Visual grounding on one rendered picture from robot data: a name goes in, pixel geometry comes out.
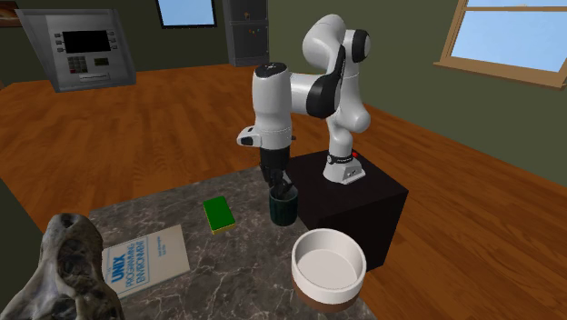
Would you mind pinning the wooden framed window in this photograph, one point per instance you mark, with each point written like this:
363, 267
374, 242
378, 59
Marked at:
509, 40

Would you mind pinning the grey stone skull figure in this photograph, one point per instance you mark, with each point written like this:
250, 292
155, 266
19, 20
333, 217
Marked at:
62, 274

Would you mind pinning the grey cash machine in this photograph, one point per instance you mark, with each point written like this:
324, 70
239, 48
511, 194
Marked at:
77, 48

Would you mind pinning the dark framed window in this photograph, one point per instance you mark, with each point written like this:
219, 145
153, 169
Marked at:
186, 12

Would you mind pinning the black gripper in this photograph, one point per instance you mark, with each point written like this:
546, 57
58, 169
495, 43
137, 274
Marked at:
273, 160

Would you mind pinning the green and yellow sponge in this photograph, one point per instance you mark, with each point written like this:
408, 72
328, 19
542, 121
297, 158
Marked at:
219, 214

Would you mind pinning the dark grey cabinet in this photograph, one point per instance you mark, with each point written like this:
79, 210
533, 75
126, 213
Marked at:
247, 31

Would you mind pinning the dark green cup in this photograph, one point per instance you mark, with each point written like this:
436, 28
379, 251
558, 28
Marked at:
283, 208

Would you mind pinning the white bowl with brown base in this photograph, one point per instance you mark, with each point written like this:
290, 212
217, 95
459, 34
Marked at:
328, 270

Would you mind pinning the black robot stand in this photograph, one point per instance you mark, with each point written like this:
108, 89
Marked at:
354, 204

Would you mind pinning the brown wall picture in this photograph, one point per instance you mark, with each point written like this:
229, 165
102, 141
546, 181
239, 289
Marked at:
9, 13

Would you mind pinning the white book with blue print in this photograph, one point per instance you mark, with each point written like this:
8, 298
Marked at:
146, 259

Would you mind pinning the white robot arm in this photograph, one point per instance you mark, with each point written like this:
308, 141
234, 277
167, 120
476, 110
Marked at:
270, 106

